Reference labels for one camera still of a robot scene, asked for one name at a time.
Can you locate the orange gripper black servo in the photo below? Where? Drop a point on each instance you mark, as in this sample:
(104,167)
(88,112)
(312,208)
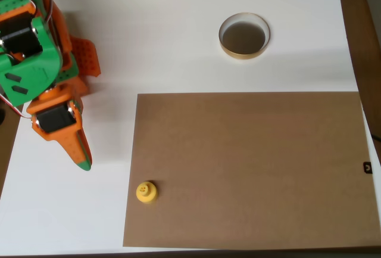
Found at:
(56,118)

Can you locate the small yellow plastic piece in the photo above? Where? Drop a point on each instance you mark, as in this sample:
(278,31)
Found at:
(146,194)

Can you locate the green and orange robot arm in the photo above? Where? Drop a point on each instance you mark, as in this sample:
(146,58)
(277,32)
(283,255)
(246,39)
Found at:
(26,67)

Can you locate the orange and green robot base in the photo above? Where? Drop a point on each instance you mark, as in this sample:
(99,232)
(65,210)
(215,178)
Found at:
(87,57)

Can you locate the round gold-rimmed dish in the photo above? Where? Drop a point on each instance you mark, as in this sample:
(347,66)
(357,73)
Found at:
(244,39)

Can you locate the brown cardboard mat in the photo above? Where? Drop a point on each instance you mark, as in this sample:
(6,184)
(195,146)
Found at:
(247,171)

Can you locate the small black tag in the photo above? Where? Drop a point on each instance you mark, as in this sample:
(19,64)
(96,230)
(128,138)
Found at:
(367,168)

